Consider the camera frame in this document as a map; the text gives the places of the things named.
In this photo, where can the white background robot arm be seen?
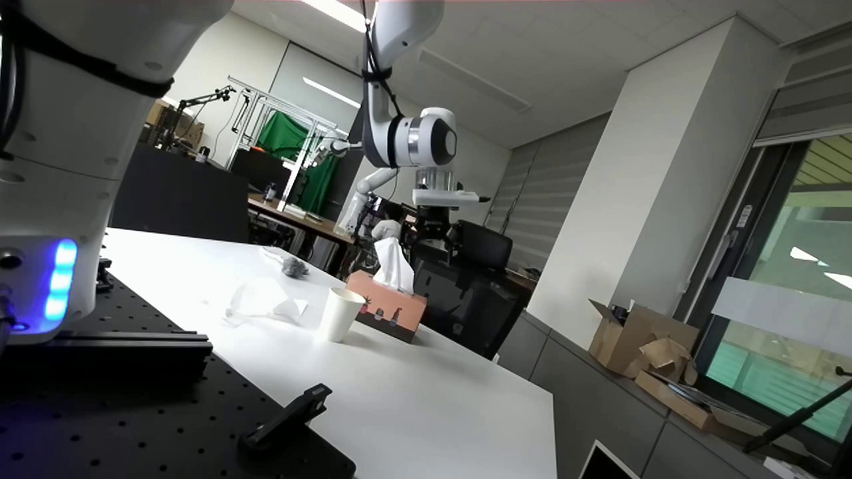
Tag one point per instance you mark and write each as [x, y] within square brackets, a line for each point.
[373, 179]

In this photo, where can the grey scrub pad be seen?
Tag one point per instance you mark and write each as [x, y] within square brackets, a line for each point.
[295, 267]

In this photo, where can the aluminium frame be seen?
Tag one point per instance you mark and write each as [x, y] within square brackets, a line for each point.
[266, 100]

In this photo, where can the window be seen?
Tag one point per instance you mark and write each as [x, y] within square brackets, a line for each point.
[792, 286]

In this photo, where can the white tissue sheet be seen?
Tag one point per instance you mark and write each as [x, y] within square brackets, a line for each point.
[393, 266]

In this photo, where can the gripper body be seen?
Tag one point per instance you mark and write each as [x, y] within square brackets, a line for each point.
[432, 217]

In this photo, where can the black office chair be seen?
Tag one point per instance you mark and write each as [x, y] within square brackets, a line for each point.
[484, 245]

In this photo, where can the grey window blinds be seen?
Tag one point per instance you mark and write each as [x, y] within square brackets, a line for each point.
[552, 186]

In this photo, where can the wooden desk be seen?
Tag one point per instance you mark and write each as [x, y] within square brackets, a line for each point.
[299, 221]

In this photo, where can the black partition panel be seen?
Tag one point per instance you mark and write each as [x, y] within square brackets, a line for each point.
[180, 196]

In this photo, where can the crumpled white tissue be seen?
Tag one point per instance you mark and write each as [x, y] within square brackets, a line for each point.
[263, 299]

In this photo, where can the laptop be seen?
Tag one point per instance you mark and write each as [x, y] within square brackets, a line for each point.
[607, 464]

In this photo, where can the black clamp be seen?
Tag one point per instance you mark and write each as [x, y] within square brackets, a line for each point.
[286, 419]
[104, 276]

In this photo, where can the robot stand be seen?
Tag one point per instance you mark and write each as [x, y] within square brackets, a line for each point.
[133, 426]

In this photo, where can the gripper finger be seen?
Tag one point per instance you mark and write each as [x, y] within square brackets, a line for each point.
[418, 241]
[448, 241]

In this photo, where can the open cardboard box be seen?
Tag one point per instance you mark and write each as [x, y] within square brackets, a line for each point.
[632, 339]

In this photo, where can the green cloth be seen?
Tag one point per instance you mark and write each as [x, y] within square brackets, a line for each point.
[283, 136]

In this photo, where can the white paper cup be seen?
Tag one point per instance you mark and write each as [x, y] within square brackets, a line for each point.
[341, 313]

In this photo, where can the flat cardboard box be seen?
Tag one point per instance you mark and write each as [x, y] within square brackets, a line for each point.
[685, 406]

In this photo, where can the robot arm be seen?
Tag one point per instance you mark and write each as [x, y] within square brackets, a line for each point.
[80, 133]

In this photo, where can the pink tissue box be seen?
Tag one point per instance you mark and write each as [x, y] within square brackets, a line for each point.
[393, 313]

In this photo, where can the black cabinet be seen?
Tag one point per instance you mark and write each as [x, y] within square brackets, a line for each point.
[472, 306]

